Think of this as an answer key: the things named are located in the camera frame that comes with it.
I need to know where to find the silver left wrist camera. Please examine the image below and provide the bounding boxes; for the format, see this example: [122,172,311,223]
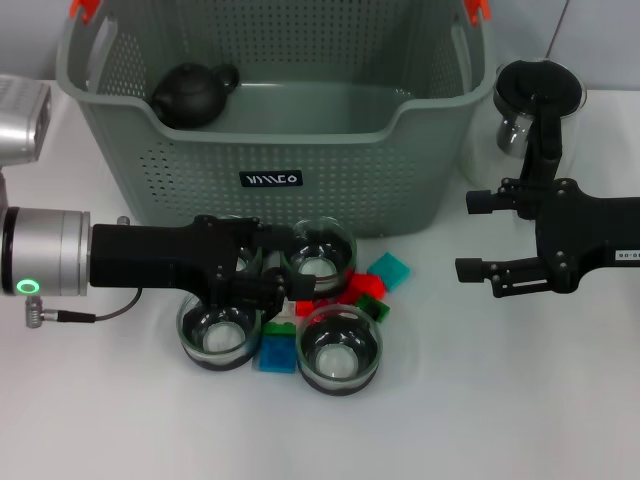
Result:
[0,75,53,166]

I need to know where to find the glass teacup black handle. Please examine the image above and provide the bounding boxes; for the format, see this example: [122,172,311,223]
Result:
[279,215,359,297]
[295,302,384,396]
[175,292,264,372]

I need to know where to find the round glass jar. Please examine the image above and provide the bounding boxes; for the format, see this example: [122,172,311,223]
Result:
[219,213,266,275]

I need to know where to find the teal square toy brick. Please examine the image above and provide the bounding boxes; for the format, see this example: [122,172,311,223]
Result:
[367,252,412,291]

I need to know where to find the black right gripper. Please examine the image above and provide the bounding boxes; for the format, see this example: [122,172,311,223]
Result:
[454,177,640,300]

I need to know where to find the bright red slope brick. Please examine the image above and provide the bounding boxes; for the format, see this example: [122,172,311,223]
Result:
[347,273,389,304]

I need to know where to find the blue square toy brick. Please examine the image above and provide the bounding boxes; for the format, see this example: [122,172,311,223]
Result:
[257,333,298,374]

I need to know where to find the black clay teapot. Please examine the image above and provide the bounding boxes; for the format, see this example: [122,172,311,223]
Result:
[150,62,240,128]

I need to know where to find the orange bin handle clip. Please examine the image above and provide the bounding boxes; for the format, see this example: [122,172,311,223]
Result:
[464,0,489,26]
[69,0,104,24]

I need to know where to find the glass pitcher black lid handle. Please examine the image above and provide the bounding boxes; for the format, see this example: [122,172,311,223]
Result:
[459,58,587,191]

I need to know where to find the left arm cable with plug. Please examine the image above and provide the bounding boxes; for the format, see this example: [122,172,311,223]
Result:
[24,288,144,329]

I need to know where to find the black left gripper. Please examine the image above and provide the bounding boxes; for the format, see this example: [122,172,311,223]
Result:
[89,214,318,315]

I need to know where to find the grey-green perforated storage bin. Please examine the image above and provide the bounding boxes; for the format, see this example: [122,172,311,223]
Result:
[55,0,496,239]

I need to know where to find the green rectangular toy brick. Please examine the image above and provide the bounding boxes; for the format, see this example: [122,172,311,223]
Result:
[353,293,392,324]

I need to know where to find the black bin logo label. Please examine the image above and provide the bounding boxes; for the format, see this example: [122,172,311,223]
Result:
[239,170,304,190]

